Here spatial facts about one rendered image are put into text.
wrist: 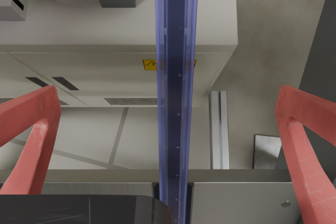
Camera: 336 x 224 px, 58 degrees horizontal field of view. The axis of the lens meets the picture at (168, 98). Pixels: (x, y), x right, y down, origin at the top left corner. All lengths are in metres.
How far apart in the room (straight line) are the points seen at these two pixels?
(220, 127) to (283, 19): 0.61
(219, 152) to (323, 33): 0.58
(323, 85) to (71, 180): 0.15
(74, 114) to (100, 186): 0.92
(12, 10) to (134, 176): 0.35
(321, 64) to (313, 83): 0.01
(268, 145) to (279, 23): 0.44
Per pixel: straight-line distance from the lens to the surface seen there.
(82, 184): 0.18
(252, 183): 0.18
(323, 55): 0.18
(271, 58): 1.15
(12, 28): 0.51
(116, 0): 0.45
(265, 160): 1.07
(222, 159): 0.73
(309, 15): 1.26
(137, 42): 0.45
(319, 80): 0.19
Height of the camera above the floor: 1.03
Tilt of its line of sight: 79 degrees down
